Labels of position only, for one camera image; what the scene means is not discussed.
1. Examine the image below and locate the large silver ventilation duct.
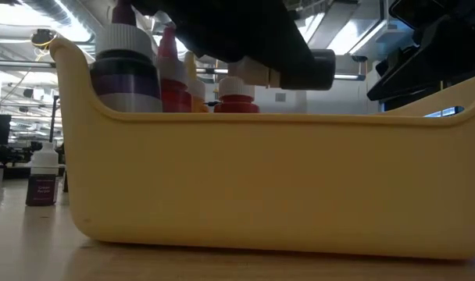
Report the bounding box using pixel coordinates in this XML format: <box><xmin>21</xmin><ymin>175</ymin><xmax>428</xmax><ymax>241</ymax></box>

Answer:
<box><xmin>295</xmin><ymin>0</ymin><xmax>430</xmax><ymax>63</ymax></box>

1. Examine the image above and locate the small grape purple dye bottle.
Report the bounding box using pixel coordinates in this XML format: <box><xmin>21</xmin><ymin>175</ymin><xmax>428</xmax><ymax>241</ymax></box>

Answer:
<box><xmin>25</xmin><ymin>140</ymin><xmax>61</xmax><ymax>208</ymax></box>

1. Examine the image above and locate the large pink-capped dye bottle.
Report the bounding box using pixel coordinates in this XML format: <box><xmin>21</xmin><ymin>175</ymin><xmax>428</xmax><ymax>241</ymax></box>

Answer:
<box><xmin>155</xmin><ymin>26</ymin><xmax>194</xmax><ymax>114</ymax></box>

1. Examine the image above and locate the yellow plastic bin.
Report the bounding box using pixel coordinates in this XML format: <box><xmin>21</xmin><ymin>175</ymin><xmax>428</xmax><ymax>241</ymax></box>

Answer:
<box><xmin>48</xmin><ymin>37</ymin><xmax>475</xmax><ymax>261</ymax></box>

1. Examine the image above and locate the large yellow-capped dye bottle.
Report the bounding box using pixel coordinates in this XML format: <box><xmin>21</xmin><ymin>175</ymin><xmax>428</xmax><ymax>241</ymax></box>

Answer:
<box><xmin>182</xmin><ymin>50</ymin><xmax>210</xmax><ymax>114</ymax></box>

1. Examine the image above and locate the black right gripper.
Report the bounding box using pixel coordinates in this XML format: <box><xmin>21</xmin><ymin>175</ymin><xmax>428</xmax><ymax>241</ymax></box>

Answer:
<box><xmin>366</xmin><ymin>0</ymin><xmax>475</xmax><ymax>102</ymax></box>

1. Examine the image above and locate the ceiling strip light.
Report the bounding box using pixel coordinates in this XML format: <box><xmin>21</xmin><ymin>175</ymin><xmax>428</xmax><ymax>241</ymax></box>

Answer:
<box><xmin>333</xmin><ymin>72</ymin><xmax>366</xmax><ymax>81</ymax></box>

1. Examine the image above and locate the large purple-capped dye bottle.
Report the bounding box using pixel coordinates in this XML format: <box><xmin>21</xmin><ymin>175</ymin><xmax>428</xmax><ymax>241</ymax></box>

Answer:
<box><xmin>89</xmin><ymin>0</ymin><xmax>163</xmax><ymax>114</ymax></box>

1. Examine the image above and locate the large red-capped dye bottle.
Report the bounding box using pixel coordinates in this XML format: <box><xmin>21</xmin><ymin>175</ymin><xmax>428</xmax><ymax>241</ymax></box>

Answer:
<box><xmin>212</xmin><ymin>76</ymin><xmax>261</xmax><ymax>115</ymax></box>

